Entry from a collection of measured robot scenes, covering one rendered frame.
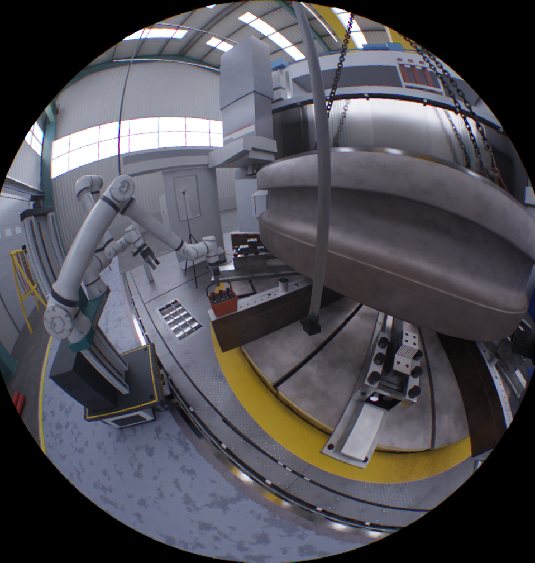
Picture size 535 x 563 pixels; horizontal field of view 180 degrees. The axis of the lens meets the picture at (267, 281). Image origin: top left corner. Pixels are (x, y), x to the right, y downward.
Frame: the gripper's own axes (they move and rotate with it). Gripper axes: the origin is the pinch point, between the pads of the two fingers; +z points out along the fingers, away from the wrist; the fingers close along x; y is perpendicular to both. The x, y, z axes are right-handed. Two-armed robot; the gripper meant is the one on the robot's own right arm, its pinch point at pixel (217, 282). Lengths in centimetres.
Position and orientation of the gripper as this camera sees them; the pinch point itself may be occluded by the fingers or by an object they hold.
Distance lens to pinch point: 123.3
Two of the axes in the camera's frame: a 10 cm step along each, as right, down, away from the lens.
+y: -8.7, 2.8, -4.0
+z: 0.5, 8.6, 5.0
